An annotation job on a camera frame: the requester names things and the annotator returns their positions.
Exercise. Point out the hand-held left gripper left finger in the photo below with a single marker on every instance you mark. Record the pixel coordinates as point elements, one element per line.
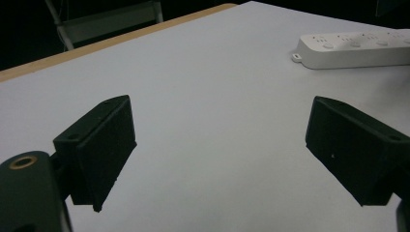
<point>100,151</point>

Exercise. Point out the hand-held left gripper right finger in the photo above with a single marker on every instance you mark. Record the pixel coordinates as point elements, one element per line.
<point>354,151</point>

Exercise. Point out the white power strip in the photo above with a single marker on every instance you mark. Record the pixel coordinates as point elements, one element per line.
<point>353,49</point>

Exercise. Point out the metal stand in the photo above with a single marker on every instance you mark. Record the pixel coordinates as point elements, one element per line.
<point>106,21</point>

